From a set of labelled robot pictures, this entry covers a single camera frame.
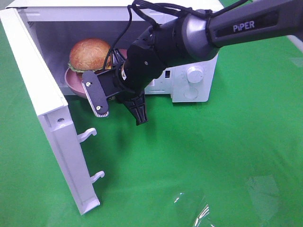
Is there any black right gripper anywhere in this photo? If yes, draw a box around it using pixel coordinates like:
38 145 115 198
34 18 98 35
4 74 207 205
96 44 166 126

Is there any burger with lettuce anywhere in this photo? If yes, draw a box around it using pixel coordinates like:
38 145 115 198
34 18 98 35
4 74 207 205
68 38 110 73

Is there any pink round plate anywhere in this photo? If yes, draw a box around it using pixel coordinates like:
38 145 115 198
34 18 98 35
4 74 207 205
64 49 127 99

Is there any round door release button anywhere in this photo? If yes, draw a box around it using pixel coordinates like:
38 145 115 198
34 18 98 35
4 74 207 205
184 87 198 100

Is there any white microwave knob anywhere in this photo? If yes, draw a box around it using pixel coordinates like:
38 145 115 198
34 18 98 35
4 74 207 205
187 66 204 84

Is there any white microwave door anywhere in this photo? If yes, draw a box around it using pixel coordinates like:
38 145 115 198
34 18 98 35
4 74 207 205
0 8 105 215

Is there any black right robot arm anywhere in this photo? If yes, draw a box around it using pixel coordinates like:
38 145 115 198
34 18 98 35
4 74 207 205
92 0 303 124

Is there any white microwave oven body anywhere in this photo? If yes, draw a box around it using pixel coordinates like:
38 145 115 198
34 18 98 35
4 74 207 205
0 0 217 102

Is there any green table cloth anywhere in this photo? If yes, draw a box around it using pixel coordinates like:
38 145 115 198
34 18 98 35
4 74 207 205
0 31 303 227

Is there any clear plastic film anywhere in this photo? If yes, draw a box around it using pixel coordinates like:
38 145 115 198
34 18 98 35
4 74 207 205
173 189 214 227

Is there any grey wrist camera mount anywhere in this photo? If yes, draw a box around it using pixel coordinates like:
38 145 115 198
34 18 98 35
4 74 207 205
82 71 109 117

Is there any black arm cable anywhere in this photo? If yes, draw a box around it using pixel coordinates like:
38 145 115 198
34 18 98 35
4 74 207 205
103 0 251 71

